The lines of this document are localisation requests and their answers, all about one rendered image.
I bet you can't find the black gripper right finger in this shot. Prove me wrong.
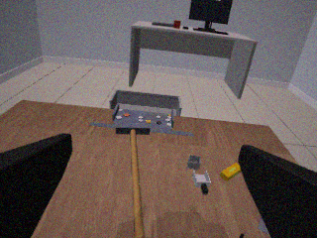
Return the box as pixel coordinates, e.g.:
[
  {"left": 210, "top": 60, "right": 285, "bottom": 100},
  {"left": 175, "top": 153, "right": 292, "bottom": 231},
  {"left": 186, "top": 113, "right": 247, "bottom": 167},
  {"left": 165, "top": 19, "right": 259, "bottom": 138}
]
[{"left": 238, "top": 145, "right": 317, "bottom": 238}]

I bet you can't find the yellow rectangular block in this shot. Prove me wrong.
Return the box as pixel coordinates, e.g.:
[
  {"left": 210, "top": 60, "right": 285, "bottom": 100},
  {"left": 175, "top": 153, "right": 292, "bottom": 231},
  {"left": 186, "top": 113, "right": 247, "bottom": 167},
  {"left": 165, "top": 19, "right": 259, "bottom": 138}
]
[{"left": 220, "top": 163, "right": 242, "bottom": 180}]

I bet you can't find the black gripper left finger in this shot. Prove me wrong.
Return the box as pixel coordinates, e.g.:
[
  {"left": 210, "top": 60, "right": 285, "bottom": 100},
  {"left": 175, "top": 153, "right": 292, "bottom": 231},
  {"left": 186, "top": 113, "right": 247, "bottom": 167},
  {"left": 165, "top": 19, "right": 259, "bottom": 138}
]
[{"left": 0, "top": 134, "right": 72, "bottom": 238}]

